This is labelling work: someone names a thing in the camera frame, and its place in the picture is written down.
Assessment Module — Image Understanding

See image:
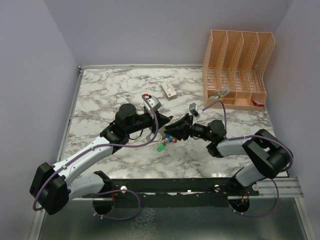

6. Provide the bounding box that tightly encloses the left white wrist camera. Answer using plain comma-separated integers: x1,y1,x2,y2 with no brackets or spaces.
142,93,162,118

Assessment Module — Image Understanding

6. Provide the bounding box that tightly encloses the small red box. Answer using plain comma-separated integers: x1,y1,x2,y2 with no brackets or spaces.
252,100,265,107

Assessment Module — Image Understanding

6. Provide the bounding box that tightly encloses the orange plastic file organizer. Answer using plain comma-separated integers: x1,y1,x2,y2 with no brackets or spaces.
202,30,275,111

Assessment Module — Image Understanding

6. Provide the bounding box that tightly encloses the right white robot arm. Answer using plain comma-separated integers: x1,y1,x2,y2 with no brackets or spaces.
164,113,293,196

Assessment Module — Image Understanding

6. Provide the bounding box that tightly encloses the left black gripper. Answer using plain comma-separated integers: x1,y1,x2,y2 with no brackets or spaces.
126,110,171,136

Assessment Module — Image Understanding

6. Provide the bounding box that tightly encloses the clear bag of items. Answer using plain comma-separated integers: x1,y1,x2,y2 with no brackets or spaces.
211,86,231,100

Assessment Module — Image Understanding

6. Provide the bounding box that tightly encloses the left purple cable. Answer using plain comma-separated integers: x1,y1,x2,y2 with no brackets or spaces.
32,94,160,221

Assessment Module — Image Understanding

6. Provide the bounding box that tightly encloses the green key tag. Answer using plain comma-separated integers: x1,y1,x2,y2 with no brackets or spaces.
157,143,166,152

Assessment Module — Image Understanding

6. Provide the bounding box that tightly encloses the black metal base frame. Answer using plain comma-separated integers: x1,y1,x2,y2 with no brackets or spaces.
84,171,259,212

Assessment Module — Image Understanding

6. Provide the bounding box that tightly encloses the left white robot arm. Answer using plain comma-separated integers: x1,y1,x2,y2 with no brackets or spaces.
29,103,172,215

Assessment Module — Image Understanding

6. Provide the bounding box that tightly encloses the aluminium rail frame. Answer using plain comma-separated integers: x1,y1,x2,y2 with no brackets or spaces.
27,65,86,240

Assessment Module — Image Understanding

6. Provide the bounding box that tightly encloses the small white cardboard box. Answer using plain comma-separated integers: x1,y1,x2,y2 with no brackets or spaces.
160,81,178,101

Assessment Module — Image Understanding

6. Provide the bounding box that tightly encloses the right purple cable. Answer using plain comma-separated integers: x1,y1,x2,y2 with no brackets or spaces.
201,99,295,218

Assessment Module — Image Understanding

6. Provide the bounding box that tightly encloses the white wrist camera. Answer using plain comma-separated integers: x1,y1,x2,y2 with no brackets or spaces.
189,102,203,119
142,93,162,118

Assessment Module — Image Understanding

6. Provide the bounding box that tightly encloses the large grey keyring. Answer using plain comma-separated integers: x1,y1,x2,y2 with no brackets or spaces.
146,127,166,142

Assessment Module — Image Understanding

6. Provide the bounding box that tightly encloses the purple cable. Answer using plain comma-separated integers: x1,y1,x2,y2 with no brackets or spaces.
201,99,295,218
32,94,160,221

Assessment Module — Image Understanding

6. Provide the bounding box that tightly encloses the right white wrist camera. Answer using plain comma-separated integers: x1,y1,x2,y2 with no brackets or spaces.
189,102,203,119

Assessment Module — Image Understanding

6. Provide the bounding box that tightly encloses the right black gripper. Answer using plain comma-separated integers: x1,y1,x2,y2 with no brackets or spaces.
164,113,214,142

